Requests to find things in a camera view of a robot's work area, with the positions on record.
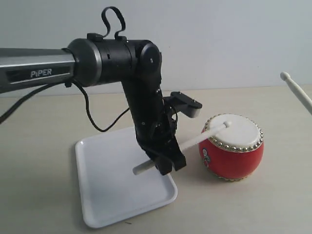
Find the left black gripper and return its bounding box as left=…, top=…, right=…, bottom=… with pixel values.
left=135, top=102, right=187, bottom=176

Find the horizontal white wooden drumstick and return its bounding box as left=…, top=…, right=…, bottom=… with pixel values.
left=132, top=121, right=232, bottom=175

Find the vertical white wooden drumstick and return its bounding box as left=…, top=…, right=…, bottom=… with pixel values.
left=280, top=72, right=312, bottom=114

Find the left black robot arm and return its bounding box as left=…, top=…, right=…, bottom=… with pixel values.
left=0, top=33, right=186, bottom=175

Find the small red Chinese drum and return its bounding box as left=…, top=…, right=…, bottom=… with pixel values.
left=198, top=114, right=264, bottom=181

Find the white rectangular plastic tray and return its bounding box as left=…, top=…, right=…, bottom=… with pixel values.
left=75, top=127, right=178, bottom=229

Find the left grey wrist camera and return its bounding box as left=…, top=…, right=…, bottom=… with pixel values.
left=164, top=91, right=202, bottom=118

